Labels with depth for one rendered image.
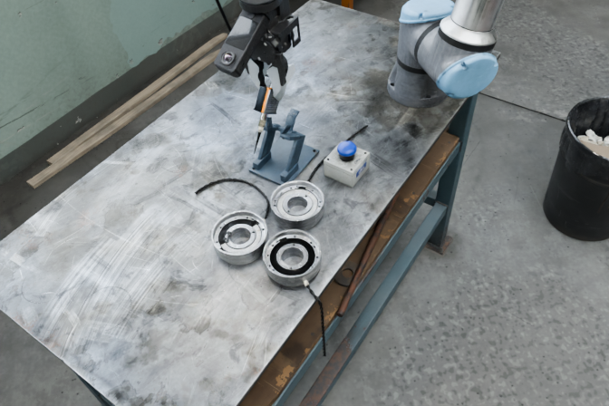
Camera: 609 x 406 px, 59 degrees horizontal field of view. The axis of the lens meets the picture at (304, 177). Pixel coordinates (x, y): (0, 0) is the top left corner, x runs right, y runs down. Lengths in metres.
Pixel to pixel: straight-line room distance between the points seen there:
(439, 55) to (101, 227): 0.76
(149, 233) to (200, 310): 0.21
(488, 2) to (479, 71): 0.13
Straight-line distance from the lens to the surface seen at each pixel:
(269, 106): 1.02
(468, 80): 1.13
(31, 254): 1.17
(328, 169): 1.12
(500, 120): 2.59
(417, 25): 1.21
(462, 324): 1.88
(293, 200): 1.07
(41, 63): 2.54
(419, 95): 1.30
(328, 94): 1.35
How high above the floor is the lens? 1.63
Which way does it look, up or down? 47 degrees down
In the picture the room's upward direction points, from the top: 5 degrees counter-clockwise
